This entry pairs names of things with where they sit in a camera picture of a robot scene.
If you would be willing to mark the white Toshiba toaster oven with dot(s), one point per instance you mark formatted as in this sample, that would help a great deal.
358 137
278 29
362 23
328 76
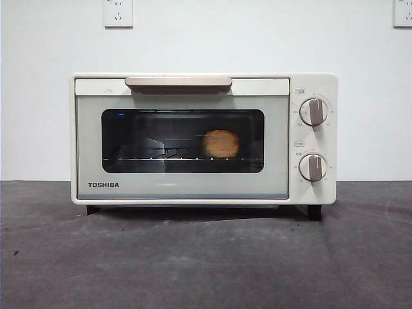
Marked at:
313 141

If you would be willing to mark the white oven timer knob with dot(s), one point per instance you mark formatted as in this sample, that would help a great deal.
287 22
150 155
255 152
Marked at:
313 167

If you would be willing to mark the round golden bread roll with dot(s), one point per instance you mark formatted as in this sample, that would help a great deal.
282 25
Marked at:
220 143

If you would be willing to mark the white wall power socket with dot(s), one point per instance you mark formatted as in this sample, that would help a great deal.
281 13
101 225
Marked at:
118 14
404 14

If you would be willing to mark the white oven temperature knob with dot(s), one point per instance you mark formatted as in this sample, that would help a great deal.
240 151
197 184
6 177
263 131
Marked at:
313 111

